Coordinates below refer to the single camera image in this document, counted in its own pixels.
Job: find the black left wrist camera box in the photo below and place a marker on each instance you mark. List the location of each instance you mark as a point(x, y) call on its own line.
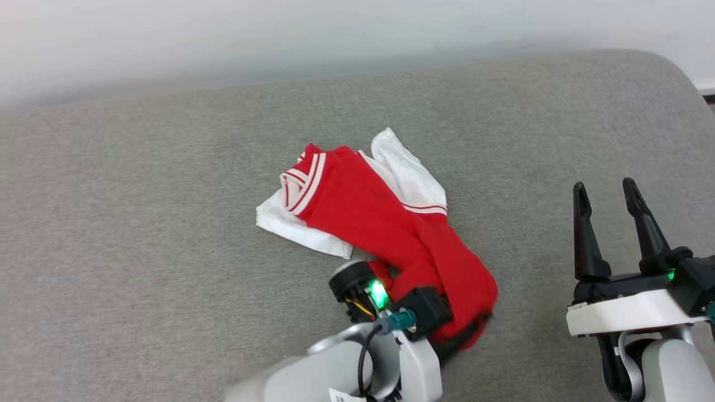
point(425, 310)

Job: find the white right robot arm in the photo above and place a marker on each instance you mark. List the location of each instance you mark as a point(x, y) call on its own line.
point(678, 374)

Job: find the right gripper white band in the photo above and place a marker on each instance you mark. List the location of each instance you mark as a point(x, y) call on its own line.
point(625, 315)

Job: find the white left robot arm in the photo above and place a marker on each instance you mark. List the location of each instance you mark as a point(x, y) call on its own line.
point(313, 374)

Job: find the red and white garment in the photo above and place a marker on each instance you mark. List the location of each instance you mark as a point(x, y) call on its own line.
point(357, 206)

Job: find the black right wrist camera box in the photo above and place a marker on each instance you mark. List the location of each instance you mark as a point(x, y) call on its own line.
point(695, 282)

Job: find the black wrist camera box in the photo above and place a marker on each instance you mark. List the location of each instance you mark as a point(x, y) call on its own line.
point(695, 282)
point(425, 310)

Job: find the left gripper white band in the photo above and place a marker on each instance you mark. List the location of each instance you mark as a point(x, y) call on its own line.
point(419, 368)

